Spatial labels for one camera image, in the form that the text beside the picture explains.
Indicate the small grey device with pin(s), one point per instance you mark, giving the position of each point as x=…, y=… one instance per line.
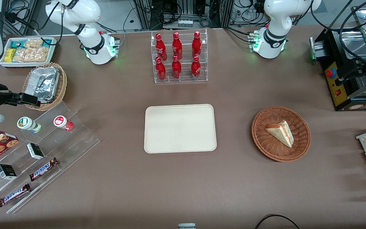
x=186, y=226

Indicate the yellow snack packet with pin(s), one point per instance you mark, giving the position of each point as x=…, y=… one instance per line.
x=10, y=55

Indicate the white rectangular snack bin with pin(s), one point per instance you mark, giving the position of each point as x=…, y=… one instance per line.
x=52, y=54

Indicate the cream plastic tray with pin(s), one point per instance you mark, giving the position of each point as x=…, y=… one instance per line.
x=179, y=128

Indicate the red gum bottle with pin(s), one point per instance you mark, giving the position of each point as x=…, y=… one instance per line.
x=61, y=122

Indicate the clear acrylic stepped display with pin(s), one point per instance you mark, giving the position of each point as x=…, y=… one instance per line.
x=71, y=143

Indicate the clear acrylic bottle rack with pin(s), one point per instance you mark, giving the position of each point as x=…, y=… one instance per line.
x=184, y=68

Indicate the round brown wicker basket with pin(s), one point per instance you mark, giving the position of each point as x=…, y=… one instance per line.
x=265, y=146

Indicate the light wicker basket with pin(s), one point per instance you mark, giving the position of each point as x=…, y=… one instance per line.
x=61, y=86

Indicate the red cola bottle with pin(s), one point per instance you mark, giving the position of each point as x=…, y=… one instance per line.
x=176, y=69
x=177, y=46
x=196, y=69
x=196, y=44
x=160, y=47
x=160, y=70

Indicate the white power strip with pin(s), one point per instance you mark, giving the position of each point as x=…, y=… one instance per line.
x=185, y=23

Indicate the stacked aluminium foil trays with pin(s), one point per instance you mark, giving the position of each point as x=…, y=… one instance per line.
x=41, y=84

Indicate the red emergency stop button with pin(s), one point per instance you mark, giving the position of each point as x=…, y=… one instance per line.
x=331, y=73

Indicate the wrapped triangle sandwich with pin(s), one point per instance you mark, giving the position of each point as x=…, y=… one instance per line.
x=281, y=133

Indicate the small black box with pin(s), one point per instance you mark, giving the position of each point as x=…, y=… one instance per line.
x=35, y=151
x=6, y=171

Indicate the clear bag of crackers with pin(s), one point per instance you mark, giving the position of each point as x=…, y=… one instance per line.
x=32, y=54

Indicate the Snickers bar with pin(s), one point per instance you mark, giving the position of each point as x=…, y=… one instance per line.
x=43, y=169
x=13, y=195

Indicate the black sealing machine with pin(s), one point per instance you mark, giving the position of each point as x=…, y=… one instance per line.
x=338, y=92

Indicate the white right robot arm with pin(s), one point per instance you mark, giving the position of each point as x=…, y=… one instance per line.
x=91, y=12

